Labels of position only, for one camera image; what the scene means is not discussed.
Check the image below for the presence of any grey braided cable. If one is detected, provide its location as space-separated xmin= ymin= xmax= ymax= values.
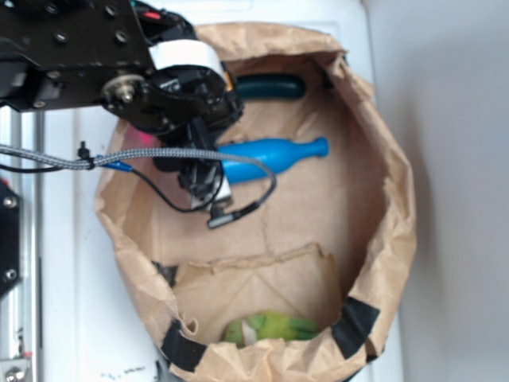
xmin=0 ymin=143 xmax=278 ymax=188

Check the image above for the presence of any green plush toy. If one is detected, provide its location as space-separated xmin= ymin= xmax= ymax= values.
xmin=222 ymin=311 xmax=319 ymax=348

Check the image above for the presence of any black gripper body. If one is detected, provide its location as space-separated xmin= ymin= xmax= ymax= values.
xmin=100 ymin=39 xmax=243 ymax=136

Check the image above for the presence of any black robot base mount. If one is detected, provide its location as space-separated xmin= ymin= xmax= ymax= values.
xmin=0 ymin=178 xmax=21 ymax=298

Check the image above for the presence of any black tape right rim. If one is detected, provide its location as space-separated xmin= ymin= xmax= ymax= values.
xmin=331 ymin=297 xmax=380 ymax=359

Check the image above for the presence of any thin black wire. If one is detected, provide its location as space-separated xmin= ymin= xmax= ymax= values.
xmin=0 ymin=162 xmax=278 ymax=213

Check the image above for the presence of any black tape on bag rim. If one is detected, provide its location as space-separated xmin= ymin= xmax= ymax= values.
xmin=160 ymin=319 xmax=208 ymax=372

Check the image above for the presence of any blue plastic bottle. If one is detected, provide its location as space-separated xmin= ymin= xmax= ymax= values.
xmin=219 ymin=138 xmax=329 ymax=184

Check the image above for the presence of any aluminium rail frame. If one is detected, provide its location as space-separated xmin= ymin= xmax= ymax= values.
xmin=0 ymin=103 xmax=45 ymax=382

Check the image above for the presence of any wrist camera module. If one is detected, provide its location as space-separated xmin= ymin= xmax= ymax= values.
xmin=153 ymin=117 xmax=242 ymax=229

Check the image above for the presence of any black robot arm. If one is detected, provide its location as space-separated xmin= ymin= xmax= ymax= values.
xmin=1 ymin=1 xmax=243 ymax=136

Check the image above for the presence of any brown paper bag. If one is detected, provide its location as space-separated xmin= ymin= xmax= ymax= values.
xmin=95 ymin=22 xmax=416 ymax=381

